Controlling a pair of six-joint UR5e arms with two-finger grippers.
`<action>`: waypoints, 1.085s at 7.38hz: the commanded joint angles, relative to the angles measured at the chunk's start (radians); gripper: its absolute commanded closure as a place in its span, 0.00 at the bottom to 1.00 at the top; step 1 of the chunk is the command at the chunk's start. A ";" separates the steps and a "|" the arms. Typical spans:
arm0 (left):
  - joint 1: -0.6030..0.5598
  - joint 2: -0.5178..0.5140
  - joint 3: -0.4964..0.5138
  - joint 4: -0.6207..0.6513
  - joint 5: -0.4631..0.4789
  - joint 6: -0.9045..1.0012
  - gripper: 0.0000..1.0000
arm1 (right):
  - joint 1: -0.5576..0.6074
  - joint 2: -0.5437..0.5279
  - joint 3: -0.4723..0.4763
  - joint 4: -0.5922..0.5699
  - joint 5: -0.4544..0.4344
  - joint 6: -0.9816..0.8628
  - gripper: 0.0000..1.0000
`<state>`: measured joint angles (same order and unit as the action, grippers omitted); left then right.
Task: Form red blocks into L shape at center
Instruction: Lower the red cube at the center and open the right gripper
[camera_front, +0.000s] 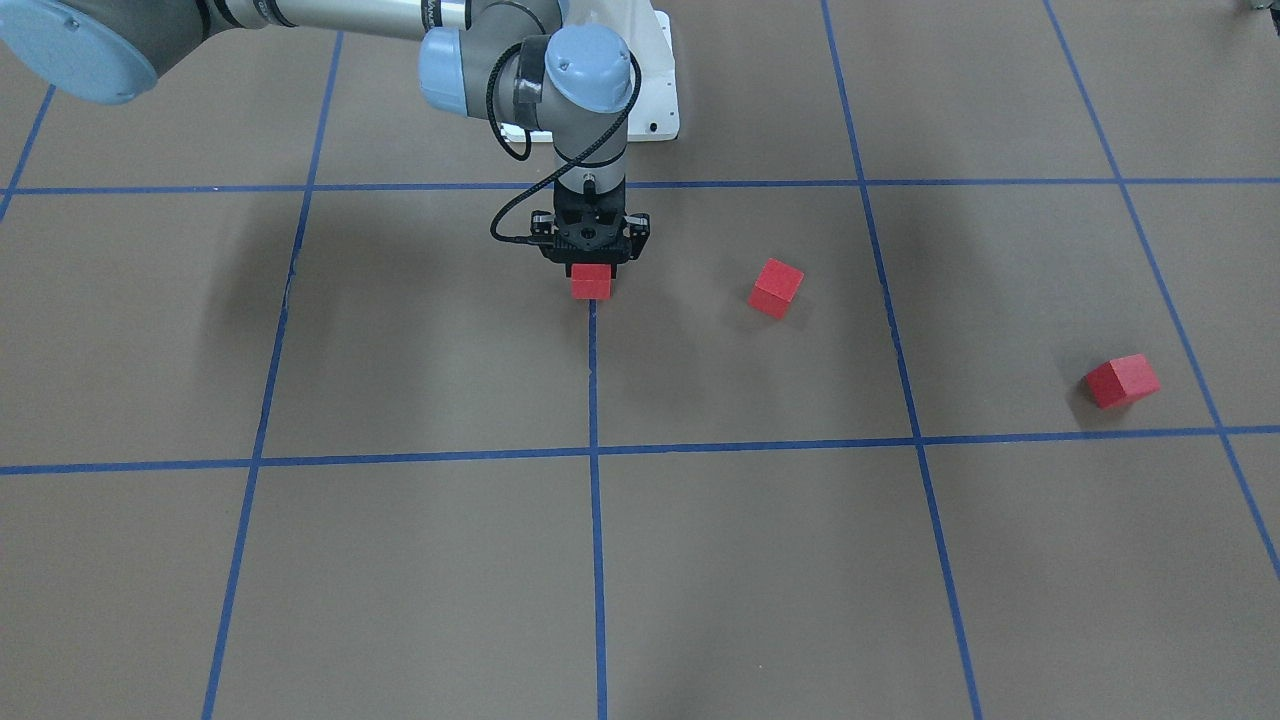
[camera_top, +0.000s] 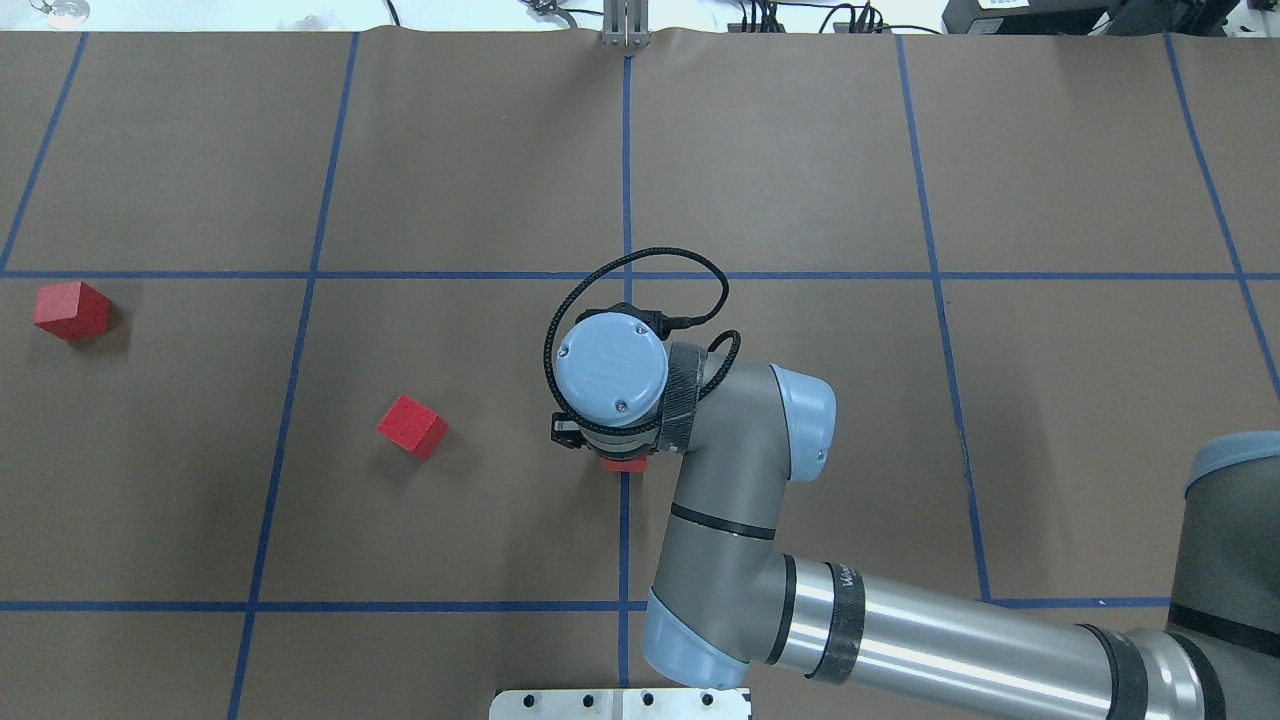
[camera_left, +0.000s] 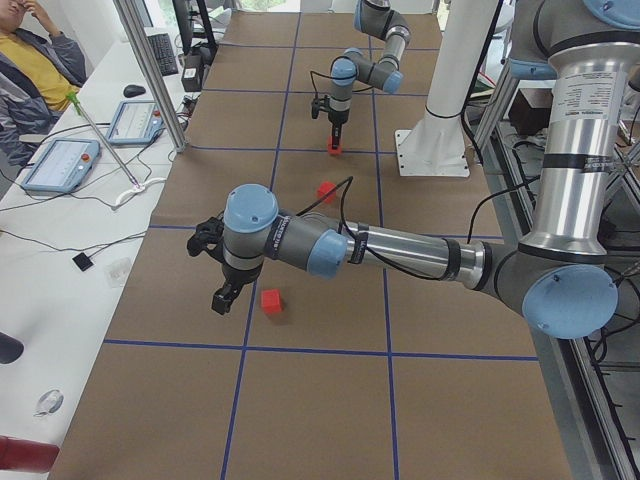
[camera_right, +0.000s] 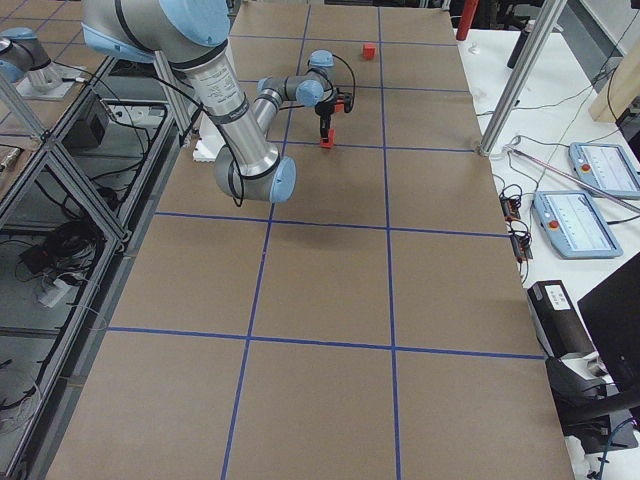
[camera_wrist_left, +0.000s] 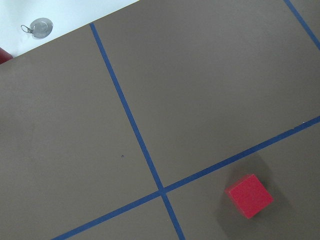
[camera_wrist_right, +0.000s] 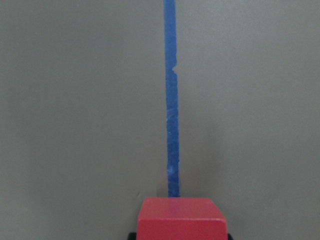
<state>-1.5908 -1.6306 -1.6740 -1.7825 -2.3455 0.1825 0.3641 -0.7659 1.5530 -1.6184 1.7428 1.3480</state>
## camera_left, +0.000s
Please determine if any black power brick box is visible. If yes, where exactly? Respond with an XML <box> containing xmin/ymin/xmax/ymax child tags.
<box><xmin>181</xmin><ymin>46</ymin><xmax>212</xmax><ymax>93</ymax></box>

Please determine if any far teach pendant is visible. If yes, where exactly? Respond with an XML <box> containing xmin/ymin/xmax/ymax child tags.
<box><xmin>106</xmin><ymin>100</ymin><xmax>164</xmax><ymax>146</ymax></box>

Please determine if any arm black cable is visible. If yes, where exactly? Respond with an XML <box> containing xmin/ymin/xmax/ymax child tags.
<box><xmin>292</xmin><ymin>174</ymin><xmax>539</xmax><ymax>281</ymax></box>

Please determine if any aluminium frame post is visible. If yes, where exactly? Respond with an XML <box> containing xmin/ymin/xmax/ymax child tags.
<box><xmin>113</xmin><ymin>0</ymin><xmax>187</xmax><ymax>153</ymax></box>

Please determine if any brown cardboard table cover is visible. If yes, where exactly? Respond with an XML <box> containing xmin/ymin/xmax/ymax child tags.
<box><xmin>51</xmin><ymin>12</ymin><xmax>571</xmax><ymax>479</ymax></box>

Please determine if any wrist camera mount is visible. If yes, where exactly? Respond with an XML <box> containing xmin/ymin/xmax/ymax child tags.
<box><xmin>311</xmin><ymin>97</ymin><xmax>328</xmax><ymax>119</ymax></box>
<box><xmin>186</xmin><ymin>217</ymin><xmax>224</xmax><ymax>260</ymax></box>

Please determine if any red block moved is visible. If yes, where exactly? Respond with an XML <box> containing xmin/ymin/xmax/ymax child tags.
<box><xmin>316</xmin><ymin>181</ymin><xmax>337</xmax><ymax>204</ymax></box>
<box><xmin>260</xmin><ymin>289</ymin><xmax>284</xmax><ymax>315</ymax></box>
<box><xmin>327</xmin><ymin>137</ymin><xmax>342</xmax><ymax>156</ymax></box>

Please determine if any small black square pad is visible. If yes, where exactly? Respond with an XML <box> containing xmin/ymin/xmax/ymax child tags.
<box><xmin>72</xmin><ymin>252</ymin><xmax>94</xmax><ymax>272</ymax></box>

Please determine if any black computer mouse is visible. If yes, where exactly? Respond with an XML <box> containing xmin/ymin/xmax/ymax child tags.
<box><xmin>123</xmin><ymin>84</ymin><xmax>146</xmax><ymax>98</ymax></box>

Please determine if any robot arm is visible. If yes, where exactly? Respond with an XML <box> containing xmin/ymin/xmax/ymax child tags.
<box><xmin>212</xmin><ymin>1</ymin><xmax>639</xmax><ymax>339</ymax></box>
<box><xmin>313</xmin><ymin>1</ymin><xmax>411</xmax><ymax>154</ymax></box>

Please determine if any red cylinder object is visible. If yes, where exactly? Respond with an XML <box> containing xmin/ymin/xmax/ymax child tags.
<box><xmin>1</xmin><ymin>436</ymin><xmax>60</xmax><ymax>473</ymax></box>

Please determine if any black keyboard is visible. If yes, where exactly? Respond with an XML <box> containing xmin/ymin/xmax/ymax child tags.
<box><xmin>147</xmin><ymin>33</ymin><xmax>179</xmax><ymax>76</ymax></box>

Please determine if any metal rod green tip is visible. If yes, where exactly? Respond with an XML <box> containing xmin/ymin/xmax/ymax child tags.
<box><xmin>66</xmin><ymin>91</ymin><xmax>140</xmax><ymax>187</ymax></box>

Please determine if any near teach pendant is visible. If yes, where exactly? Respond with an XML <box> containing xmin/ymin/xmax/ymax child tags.
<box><xmin>21</xmin><ymin>139</ymin><xmax>101</xmax><ymax>194</ymax></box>

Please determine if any white camera mast pedestal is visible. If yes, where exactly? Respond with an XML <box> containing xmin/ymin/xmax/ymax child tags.
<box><xmin>395</xmin><ymin>0</ymin><xmax>502</xmax><ymax>178</ymax></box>

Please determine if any seated person yellow shirt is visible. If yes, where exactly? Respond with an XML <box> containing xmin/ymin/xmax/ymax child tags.
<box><xmin>1</xmin><ymin>1</ymin><xmax>87</xmax><ymax>167</ymax></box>

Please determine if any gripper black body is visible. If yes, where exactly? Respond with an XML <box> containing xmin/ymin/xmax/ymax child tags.
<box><xmin>328</xmin><ymin>108</ymin><xmax>349</xmax><ymax>125</ymax></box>
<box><xmin>220</xmin><ymin>263</ymin><xmax>260</xmax><ymax>295</ymax></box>

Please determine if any teach pendant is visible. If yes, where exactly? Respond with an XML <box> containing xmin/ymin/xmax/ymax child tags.
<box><xmin>106</xmin><ymin>100</ymin><xmax>164</xmax><ymax>146</ymax></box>
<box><xmin>21</xmin><ymin>139</ymin><xmax>101</xmax><ymax>194</ymax></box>

